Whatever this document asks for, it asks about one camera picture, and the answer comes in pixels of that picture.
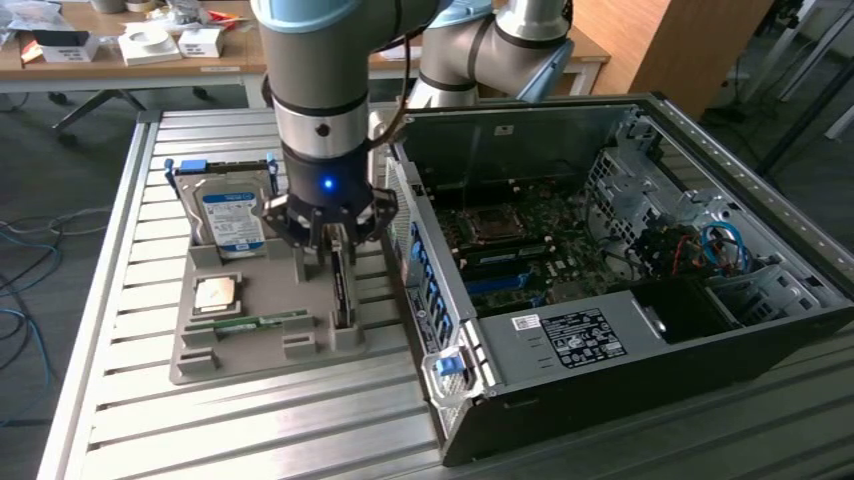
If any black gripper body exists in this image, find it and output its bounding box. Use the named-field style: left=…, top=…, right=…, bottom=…
left=282, top=147, right=376, bottom=224

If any black low-profile graphics card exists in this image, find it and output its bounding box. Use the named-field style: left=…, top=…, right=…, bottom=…
left=324, top=223, right=356, bottom=332

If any blue expansion slot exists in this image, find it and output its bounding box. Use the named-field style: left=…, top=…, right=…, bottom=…
left=464, top=274, right=536, bottom=297

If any hard disk in blue caddy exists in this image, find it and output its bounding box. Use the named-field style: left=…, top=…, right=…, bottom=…
left=162, top=152, right=288, bottom=261

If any grey parts rack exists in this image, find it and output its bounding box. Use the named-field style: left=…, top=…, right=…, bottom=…
left=169, top=238, right=376, bottom=386

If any silver CPU socket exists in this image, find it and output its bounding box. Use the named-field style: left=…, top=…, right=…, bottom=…
left=454, top=204, right=529, bottom=247

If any copper-topped CPU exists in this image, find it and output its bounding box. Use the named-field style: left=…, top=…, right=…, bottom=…
left=190, top=273, right=244, bottom=315

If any installed black RAM stick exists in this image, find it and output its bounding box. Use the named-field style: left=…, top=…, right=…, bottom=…
left=457, top=241, right=556, bottom=270

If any green RAM stick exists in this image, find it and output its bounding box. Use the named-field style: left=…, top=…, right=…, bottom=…
left=183, top=309, right=313, bottom=335

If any white paper stack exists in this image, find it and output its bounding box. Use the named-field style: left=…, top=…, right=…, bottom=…
left=368, top=29, right=422, bottom=64

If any green motherboard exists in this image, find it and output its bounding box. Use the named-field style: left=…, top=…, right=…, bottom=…
left=432, top=184, right=645, bottom=309

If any blue case latch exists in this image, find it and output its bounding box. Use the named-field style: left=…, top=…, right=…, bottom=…
left=432, top=352, right=465, bottom=377

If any white box with label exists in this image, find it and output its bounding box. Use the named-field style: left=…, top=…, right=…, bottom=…
left=175, top=27, right=225, bottom=59

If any grey power supply with label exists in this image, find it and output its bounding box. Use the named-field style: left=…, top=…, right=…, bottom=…
left=476, top=289, right=671, bottom=387

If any flat white box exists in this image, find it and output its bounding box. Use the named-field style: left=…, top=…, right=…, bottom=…
left=117, top=33, right=183, bottom=67

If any white tape roll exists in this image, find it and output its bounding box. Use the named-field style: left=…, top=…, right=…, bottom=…
left=125, top=28, right=171, bottom=50

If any wooden desk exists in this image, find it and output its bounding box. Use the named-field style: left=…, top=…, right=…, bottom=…
left=244, top=27, right=612, bottom=109
left=0, top=0, right=262, bottom=132

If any white box with black lid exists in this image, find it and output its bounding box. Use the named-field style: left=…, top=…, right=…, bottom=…
left=30, top=29, right=101, bottom=64

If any black open PC case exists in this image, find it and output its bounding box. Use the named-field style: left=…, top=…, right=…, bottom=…
left=365, top=91, right=854, bottom=469

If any wooden cabinet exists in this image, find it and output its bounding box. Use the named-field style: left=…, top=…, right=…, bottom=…
left=569, top=0, right=779, bottom=122

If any silver disk bay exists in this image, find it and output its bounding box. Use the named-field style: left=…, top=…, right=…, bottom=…
left=704, top=263, right=825, bottom=327

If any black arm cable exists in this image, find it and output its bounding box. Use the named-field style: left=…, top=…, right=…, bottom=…
left=364, top=0, right=414, bottom=151

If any white floor cable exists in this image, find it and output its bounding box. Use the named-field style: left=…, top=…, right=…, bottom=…
left=0, top=207, right=109, bottom=237

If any blue floor cable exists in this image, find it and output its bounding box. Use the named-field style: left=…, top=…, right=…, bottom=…
left=0, top=239, right=61, bottom=426

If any red disk wire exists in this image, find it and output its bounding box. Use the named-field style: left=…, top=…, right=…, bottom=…
left=671, top=233, right=703, bottom=275

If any blue disk wire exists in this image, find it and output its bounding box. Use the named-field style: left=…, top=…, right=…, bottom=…
left=699, top=219, right=753, bottom=275

